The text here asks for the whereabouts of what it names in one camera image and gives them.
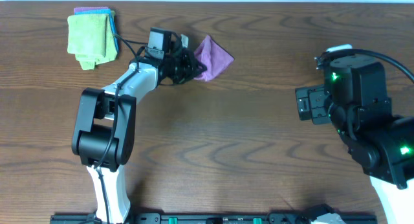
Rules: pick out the purple folded cloth in stack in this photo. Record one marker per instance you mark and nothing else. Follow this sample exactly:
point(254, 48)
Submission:
point(88, 8)

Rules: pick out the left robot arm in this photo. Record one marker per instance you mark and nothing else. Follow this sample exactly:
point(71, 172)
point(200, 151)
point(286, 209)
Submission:
point(104, 132)

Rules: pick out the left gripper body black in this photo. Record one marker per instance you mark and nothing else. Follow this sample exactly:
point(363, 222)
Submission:
point(181, 68)

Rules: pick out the green folded cloth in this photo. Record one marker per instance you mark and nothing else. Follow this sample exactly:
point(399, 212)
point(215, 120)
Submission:
point(91, 40)

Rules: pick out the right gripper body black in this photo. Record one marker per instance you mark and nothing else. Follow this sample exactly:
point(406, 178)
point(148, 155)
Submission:
point(322, 110)

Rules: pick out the purple microfiber cloth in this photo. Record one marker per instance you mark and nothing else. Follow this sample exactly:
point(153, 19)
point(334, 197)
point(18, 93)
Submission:
point(214, 57)

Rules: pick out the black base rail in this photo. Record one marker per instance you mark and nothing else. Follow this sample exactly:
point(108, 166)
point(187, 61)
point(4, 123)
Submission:
point(318, 214)

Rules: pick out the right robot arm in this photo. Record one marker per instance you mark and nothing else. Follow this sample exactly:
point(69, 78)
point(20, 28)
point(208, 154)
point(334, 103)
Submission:
point(385, 154)

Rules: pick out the blue folded cloth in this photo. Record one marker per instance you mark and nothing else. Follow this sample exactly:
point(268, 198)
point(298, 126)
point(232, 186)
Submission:
point(111, 14)

